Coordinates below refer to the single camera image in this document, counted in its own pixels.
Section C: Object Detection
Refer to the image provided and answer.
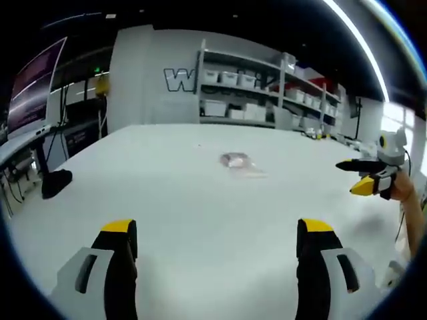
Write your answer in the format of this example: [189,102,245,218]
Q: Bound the clear resealable bag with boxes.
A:
[219,151,270,179]

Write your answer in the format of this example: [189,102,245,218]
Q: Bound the person's right hand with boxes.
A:
[389,171,416,203]

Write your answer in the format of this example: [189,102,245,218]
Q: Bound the thin dark gripper cable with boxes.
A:
[395,149,412,243]

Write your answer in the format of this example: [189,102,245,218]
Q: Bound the black cloth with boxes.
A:
[41,169,74,200]

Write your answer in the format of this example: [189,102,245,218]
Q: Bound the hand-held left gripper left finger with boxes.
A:
[49,219,139,320]

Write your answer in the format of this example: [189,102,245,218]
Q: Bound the large curved monitor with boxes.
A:
[6,36,68,140]

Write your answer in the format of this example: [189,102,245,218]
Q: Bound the small white object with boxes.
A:
[382,261,406,288]

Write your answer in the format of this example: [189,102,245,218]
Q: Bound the yellow hanging device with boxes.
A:
[95,71,111,100]

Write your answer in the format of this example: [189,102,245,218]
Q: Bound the rows of white storage bins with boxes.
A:
[202,68,340,129]

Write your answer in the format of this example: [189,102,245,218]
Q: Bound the grey side desk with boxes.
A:
[0,123,56,174]

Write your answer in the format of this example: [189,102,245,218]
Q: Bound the grey metal shelf unit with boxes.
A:
[197,39,344,135]

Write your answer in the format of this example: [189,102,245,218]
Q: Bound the small items on table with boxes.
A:
[301,127,332,141]

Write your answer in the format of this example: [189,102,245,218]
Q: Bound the long ceiling light strip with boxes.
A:
[324,0,392,103]

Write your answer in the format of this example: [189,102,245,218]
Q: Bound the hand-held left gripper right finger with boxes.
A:
[296,218,383,320]

